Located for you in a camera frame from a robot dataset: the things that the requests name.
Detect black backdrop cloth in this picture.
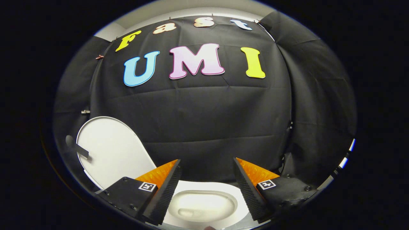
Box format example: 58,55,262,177
54,10,357,192

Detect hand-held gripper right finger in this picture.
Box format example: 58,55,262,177
233,157,320,224

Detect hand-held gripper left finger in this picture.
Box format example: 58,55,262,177
96,159,183,226

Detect white slatted panel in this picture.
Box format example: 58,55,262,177
337,138,356,170

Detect black round pull tag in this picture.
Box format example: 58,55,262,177
65,135,90,159

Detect white toilet lid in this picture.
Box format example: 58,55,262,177
76,116,158,190

